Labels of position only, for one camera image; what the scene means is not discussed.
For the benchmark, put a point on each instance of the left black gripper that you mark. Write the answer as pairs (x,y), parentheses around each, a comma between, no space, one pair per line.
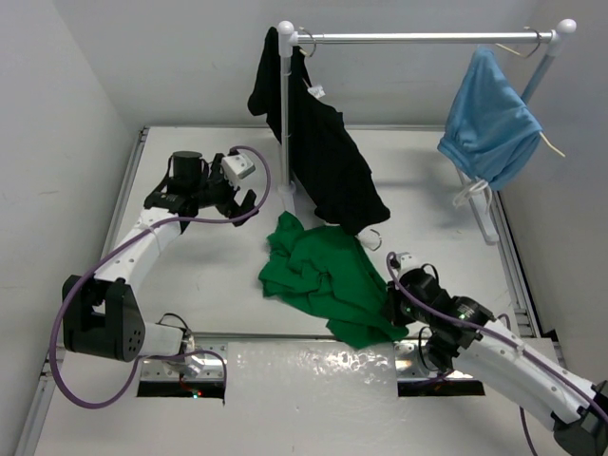
(229,207)

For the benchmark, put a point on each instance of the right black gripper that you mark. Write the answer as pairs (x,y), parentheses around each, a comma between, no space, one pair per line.
(395,315)

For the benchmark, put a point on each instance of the green t shirt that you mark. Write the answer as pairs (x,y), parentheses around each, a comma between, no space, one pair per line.
(324,272)

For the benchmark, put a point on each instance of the cream wire hanger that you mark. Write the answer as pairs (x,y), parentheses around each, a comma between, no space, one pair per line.
(370,239)

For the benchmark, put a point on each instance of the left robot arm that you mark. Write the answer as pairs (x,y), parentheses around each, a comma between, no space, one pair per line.
(103,317)

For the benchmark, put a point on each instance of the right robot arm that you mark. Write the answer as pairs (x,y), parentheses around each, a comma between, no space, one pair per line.
(466,336)

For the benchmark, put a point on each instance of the black t shirt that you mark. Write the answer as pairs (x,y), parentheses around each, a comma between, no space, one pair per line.
(326,160)

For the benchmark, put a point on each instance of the hanger holding blue shorts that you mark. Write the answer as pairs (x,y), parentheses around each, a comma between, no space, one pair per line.
(526,56)

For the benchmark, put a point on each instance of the white front cover panel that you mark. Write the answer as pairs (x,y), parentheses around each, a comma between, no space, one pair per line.
(298,399)

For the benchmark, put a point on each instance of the silver white clothes rack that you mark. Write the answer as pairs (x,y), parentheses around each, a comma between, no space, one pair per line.
(477,192)

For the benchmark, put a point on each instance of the light blue shorts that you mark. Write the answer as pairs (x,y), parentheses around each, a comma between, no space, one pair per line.
(490,133)

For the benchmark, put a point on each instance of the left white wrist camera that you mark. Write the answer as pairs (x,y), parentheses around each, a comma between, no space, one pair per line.
(237,168)

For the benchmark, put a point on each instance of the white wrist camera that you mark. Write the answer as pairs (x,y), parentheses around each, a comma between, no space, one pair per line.
(405,262)
(237,168)

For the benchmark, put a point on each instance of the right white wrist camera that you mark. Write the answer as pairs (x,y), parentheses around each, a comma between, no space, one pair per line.
(405,262)

